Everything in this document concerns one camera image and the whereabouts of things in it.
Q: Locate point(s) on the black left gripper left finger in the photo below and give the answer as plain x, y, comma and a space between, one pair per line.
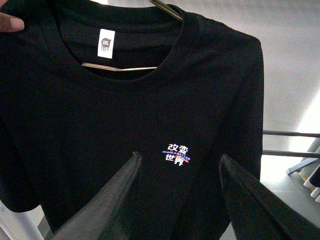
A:
110, 213

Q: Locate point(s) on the black printed t-shirt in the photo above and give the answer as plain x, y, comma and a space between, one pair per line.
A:
84, 85

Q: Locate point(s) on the person's hand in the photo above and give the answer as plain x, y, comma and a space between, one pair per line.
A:
9, 23

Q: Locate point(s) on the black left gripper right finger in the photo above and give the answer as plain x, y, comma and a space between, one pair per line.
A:
255, 212

